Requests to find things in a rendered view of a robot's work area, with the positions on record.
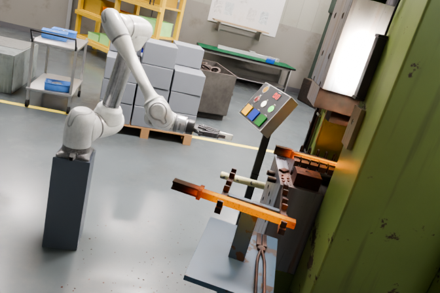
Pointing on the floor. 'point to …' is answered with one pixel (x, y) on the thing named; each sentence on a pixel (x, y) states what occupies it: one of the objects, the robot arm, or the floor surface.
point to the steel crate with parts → (215, 91)
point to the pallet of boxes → (162, 82)
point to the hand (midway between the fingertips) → (225, 136)
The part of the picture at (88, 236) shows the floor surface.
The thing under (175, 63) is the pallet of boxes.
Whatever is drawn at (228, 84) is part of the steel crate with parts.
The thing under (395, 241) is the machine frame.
